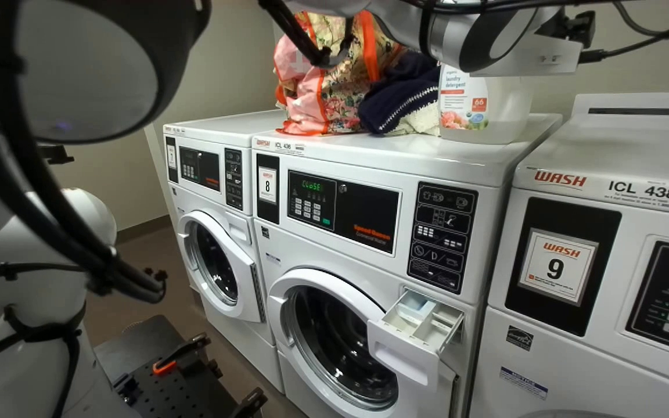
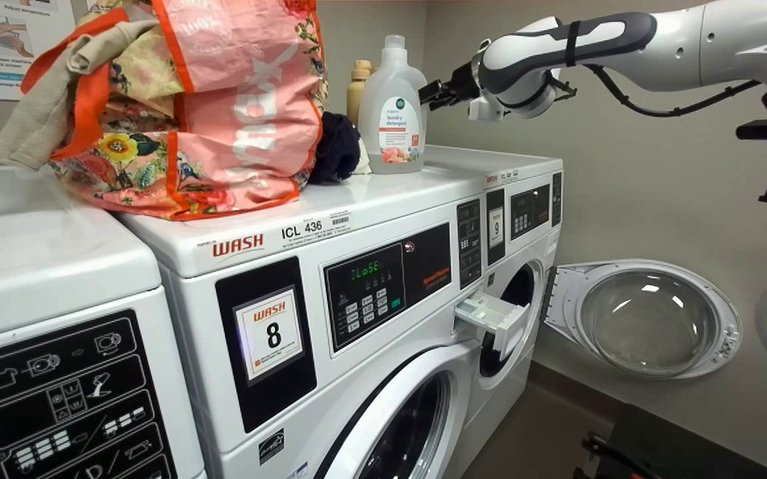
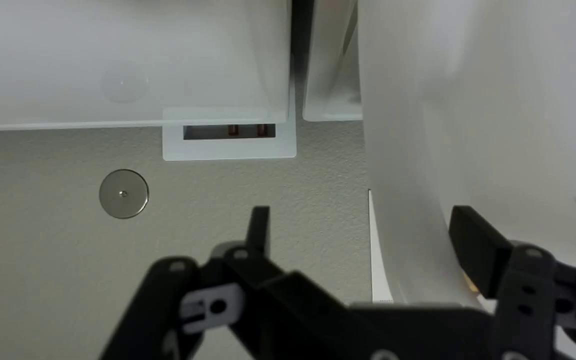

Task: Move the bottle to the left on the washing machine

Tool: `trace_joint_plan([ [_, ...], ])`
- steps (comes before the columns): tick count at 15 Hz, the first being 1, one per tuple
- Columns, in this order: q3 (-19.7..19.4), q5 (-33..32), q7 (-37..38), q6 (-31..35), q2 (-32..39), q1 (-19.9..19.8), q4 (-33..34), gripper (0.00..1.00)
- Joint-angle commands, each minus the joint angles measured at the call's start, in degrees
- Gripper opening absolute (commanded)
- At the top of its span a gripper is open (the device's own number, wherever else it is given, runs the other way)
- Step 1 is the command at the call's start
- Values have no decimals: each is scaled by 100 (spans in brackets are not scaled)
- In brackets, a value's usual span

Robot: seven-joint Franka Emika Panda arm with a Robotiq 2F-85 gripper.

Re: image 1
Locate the white laundry detergent bottle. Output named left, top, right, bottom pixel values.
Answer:
left=437, top=63, right=540, bottom=145

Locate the white washing machine number 8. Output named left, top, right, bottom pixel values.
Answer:
left=250, top=112, right=564, bottom=418

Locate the white washing machine open door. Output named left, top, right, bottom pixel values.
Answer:
left=159, top=107, right=292, bottom=393

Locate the white washing machine number 9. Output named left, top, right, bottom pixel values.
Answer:
left=468, top=89, right=669, bottom=418

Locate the number 8 card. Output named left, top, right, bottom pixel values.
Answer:
left=258, top=165, right=281, bottom=207

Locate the pink orange floral laundry bag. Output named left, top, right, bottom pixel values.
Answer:
left=272, top=7, right=430, bottom=138

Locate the cream knitted cloth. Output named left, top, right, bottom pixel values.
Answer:
left=389, top=100, right=446, bottom=138

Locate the navy blue garment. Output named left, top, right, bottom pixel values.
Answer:
left=357, top=49, right=444, bottom=137

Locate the round glass washer door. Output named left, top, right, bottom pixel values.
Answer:
left=175, top=207, right=268, bottom=325

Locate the white detergent drawer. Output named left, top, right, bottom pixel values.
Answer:
left=366, top=287, right=468, bottom=390

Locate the number 9 card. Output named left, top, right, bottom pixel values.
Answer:
left=518, top=226, right=603, bottom=307

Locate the dark grey platform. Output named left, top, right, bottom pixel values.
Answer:
left=92, top=311, right=194, bottom=390

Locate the orange handled clamp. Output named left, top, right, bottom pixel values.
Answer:
left=149, top=331, right=215, bottom=381

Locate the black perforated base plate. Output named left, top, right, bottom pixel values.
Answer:
left=113, top=355, right=272, bottom=418

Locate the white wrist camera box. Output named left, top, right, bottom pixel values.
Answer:
left=495, top=30, right=587, bottom=76

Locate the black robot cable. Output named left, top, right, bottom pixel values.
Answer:
left=0, top=0, right=669, bottom=307

